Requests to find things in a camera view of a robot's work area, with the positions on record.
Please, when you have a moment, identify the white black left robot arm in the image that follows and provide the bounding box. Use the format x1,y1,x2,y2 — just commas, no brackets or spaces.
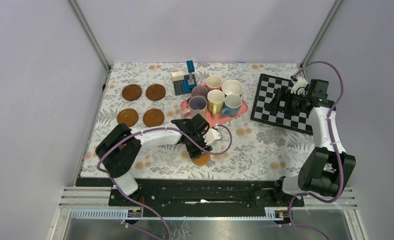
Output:
95,114,222,206

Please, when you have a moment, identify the tall pink beige mug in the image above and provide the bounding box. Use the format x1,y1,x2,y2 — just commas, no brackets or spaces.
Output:
181,96,208,119

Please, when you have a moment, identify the black white chessboard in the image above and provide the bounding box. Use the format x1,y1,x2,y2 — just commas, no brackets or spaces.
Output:
250,73,313,135

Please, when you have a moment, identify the blue floral mug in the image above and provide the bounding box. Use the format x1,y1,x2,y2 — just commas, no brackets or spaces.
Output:
221,94,242,117

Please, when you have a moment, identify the dark brown wooden coaster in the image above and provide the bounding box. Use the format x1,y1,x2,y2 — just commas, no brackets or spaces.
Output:
146,84,166,101
143,108,165,127
117,108,139,127
122,84,142,101

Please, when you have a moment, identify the yellow mug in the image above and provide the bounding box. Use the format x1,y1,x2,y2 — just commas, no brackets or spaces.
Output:
207,89,225,116

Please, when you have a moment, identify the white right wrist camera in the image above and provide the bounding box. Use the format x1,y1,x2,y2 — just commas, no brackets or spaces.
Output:
291,76,308,95

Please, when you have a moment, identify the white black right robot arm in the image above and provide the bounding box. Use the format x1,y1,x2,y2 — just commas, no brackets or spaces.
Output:
265,79,355,206

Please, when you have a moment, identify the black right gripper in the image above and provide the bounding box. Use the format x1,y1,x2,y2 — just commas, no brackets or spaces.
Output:
264,87,305,117

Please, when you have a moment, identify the pink plastic tray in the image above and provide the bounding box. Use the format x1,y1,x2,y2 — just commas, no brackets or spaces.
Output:
180,96,249,135

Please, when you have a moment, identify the light wooden coaster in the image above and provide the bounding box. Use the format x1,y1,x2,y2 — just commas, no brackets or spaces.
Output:
192,153,211,166

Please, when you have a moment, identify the mauve mug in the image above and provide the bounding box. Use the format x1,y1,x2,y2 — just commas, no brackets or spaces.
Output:
191,85,210,99

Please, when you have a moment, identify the building block model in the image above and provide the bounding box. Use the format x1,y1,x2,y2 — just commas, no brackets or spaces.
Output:
171,60,197,96

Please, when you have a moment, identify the white cream cup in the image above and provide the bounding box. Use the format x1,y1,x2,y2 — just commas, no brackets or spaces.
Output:
221,79,244,96

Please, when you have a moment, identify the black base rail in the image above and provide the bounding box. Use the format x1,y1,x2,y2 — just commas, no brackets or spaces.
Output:
108,178,305,218

